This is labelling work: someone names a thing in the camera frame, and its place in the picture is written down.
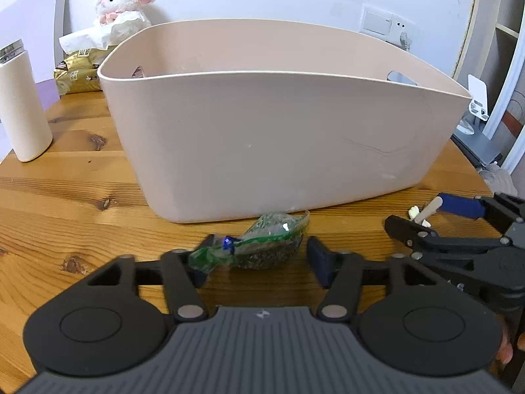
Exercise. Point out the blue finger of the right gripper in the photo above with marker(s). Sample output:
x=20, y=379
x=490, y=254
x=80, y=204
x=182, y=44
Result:
x=470, y=208
x=407, y=232

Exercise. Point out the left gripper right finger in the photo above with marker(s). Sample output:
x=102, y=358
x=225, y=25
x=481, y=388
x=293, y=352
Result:
x=323, y=262

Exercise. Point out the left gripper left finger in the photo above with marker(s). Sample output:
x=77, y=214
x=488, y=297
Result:
x=202, y=261

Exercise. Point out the green clear snack bag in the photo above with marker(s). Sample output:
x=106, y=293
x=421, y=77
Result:
x=273, y=239

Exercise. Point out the right human hand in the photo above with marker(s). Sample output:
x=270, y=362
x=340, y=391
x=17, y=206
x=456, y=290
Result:
x=506, y=351

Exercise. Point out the beige crumpled cloth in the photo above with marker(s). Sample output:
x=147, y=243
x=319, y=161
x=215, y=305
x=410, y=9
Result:
x=498, y=180

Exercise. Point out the grey laptop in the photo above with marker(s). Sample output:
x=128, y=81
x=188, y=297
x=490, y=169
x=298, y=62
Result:
x=478, y=149

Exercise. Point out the white framed wardrobe door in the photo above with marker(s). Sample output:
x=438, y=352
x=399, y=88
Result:
x=505, y=128

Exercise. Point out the white phone stand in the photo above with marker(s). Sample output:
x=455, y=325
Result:
x=477, y=112

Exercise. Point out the beige plastic storage bin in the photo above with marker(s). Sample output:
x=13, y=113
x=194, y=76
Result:
x=226, y=119

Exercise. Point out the gold tissue pack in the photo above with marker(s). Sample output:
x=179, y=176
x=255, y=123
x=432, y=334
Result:
x=77, y=73

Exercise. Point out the cream thermos bottle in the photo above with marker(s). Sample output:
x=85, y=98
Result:
x=22, y=114

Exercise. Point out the white tissue paper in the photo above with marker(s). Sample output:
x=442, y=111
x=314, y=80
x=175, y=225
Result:
x=102, y=37

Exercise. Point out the white wall switch socket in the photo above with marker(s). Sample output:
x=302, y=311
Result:
x=388, y=27

